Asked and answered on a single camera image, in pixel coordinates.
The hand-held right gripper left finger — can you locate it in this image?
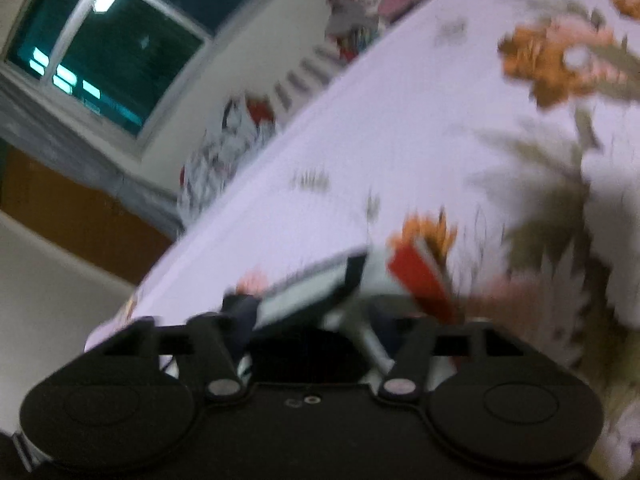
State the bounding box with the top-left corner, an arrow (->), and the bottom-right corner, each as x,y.
101,313 -> 245,402

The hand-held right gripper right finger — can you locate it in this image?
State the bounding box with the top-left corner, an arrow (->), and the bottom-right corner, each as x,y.
378,320 -> 527,404

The striped knit sweater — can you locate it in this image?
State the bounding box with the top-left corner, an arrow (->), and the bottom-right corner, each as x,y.
220,240 -> 467,382

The pile of loose clothes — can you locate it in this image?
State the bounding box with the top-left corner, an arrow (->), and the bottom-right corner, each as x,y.
177,91 -> 279,223

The bed with floral pink sheet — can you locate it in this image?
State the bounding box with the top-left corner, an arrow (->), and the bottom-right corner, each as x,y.
84,0 -> 640,480

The striped grey bedding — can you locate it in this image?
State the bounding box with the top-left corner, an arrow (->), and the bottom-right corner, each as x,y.
269,37 -> 352,113

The sliding glass window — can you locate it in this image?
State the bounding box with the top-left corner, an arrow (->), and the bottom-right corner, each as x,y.
0,0 -> 322,150

